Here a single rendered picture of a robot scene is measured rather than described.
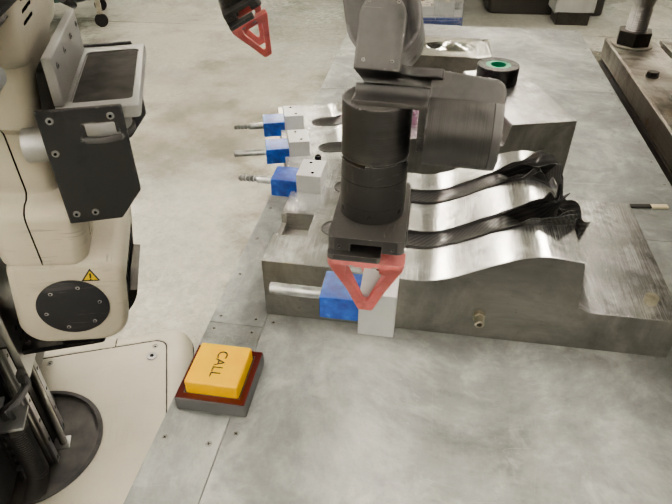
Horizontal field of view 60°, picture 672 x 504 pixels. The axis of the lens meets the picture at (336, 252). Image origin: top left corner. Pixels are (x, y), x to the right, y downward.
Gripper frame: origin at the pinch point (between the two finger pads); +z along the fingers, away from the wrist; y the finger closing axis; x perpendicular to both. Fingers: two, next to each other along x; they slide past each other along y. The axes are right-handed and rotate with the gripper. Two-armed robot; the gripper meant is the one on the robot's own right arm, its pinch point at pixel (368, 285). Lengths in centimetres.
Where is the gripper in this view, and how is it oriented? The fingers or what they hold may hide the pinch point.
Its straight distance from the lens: 57.7
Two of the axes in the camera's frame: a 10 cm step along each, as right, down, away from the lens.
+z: -0.1, 8.0, 6.0
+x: -9.9, -1.0, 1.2
